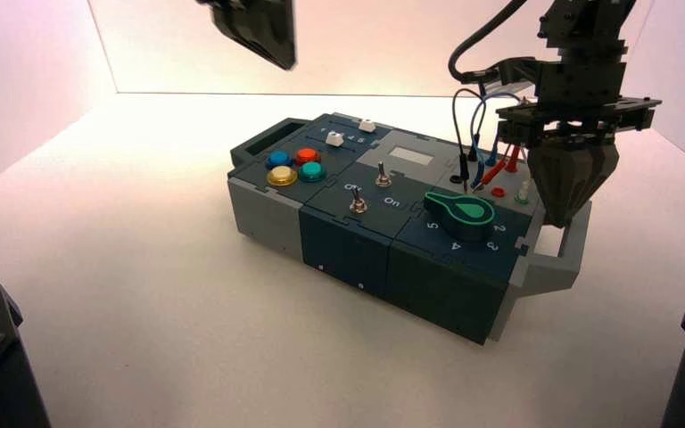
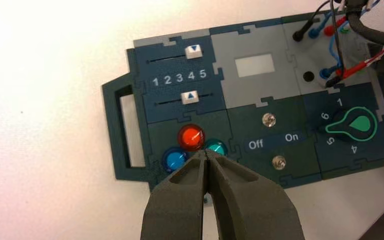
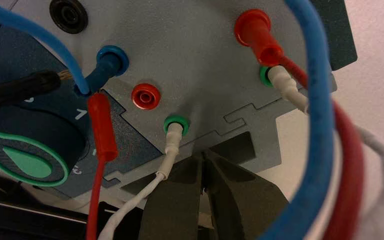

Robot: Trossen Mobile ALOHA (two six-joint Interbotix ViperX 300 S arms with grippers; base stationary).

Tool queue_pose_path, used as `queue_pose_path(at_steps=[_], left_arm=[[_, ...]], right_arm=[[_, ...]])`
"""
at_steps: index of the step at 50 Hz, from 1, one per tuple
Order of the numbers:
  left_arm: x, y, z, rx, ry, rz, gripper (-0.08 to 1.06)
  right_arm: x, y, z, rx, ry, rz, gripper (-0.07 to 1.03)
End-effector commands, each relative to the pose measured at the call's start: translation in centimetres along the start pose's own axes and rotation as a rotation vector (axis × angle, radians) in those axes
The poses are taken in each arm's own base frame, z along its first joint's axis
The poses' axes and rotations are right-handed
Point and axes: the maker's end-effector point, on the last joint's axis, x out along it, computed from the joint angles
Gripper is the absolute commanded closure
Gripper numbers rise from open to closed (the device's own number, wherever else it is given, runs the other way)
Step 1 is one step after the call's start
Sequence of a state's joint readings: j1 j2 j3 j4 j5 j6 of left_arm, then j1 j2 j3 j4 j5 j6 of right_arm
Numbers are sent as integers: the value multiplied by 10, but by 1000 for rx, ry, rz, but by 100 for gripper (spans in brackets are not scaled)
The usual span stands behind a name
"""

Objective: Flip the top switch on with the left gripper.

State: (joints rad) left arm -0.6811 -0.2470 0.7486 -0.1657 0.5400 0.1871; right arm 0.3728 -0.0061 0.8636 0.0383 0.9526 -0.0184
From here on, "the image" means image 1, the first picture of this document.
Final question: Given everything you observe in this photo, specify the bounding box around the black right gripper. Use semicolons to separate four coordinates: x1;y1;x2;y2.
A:
496;57;664;230

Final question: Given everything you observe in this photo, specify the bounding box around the green round push button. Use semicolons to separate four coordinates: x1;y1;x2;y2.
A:
296;162;327;184

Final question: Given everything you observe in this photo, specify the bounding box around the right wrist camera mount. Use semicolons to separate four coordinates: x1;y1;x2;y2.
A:
463;54;540;90

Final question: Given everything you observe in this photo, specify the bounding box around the white jumper cable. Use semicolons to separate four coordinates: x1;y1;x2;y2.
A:
516;143;531;200

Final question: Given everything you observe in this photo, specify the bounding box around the white rectangular display window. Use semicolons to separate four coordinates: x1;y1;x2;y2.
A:
389;146;434;167

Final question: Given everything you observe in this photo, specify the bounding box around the black jumper cable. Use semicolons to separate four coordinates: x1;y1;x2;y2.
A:
450;87;485;193

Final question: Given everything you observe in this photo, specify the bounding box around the dark rotary knob green outline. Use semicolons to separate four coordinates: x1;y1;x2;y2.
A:
424;190;496;243

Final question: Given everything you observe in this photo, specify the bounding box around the grey and dark blue control box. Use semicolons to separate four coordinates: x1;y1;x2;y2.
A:
227;111;592;347

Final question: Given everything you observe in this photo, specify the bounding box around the blue round push button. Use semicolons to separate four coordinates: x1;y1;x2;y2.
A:
265;150;293;171

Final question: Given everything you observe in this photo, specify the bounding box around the yellow round push button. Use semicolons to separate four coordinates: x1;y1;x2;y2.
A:
266;166;299;188

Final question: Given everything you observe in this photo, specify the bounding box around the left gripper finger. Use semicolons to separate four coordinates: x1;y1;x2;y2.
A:
224;0;298;67
197;0;292;70

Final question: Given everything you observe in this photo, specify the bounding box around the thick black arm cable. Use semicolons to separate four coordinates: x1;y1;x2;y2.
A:
448;0;530;84

